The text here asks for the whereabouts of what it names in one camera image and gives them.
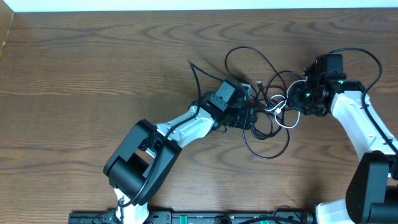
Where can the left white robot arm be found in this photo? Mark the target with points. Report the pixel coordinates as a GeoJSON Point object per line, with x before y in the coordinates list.
{"type": "Point", "coordinates": [142, 161]}

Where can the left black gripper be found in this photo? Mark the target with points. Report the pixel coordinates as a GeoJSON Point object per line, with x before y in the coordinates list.
{"type": "Point", "coordinates": [249, 117]}

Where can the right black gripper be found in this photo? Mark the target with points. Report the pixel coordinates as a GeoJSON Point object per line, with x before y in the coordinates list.
{"type": "Point", "coordinates": [293, 101]}

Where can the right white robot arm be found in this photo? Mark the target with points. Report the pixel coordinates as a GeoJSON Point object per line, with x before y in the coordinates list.
{"type": "Point", "coordinates": [368, 198]}

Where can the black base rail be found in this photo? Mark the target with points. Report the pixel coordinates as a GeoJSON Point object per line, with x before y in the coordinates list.
{"type": "Point", "coordinates": [282, 214]}

